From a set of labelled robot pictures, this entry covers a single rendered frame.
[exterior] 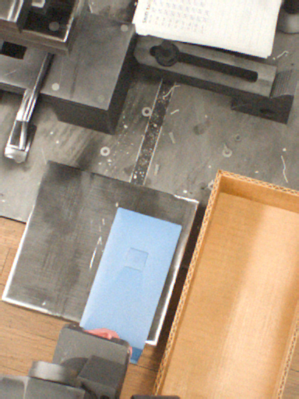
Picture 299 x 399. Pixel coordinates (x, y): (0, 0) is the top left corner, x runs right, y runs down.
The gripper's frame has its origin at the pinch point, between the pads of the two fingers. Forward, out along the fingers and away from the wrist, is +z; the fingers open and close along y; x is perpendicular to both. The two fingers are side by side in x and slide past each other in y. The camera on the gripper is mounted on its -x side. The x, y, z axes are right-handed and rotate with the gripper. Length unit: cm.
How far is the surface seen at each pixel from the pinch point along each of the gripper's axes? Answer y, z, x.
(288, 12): 35.4, 22.8, -7.9
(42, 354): -3.9, 2.2, 6.4
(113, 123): 19.8, 12.5, 6.7
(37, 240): 6.8, 6.0, 10.5
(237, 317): 4.9, 6.4, -12.0
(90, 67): 25.6, 9.2, 9.8
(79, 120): 19.1, 12.4, 10.4
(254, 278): 8.8, 8.6, -12.5
